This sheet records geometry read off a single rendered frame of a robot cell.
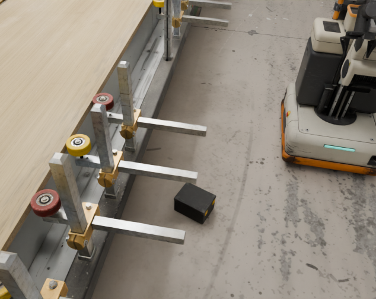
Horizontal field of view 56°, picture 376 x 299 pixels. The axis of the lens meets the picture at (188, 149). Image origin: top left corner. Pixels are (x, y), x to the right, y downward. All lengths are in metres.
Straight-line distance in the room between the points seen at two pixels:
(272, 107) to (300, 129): 0.65
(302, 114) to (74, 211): 1.84
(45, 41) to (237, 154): 1.40
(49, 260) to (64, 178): 0.50
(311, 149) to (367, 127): 0.42
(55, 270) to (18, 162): 0.38
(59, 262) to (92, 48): 0.97
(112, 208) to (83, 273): 0.25
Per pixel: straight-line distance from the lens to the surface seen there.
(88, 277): 1.19
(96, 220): 1.12
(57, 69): 1.67
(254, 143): 2.62
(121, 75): 1.27
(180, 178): 1.24
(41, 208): 1.11
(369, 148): 2.46
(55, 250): 1.36
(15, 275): 0.80
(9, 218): 1.12
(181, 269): 1.96
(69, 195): 0.95
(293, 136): 2.34
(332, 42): 2.35
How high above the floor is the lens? 1.75
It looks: 44 degrees down
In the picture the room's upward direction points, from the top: 3 degrees clockwise
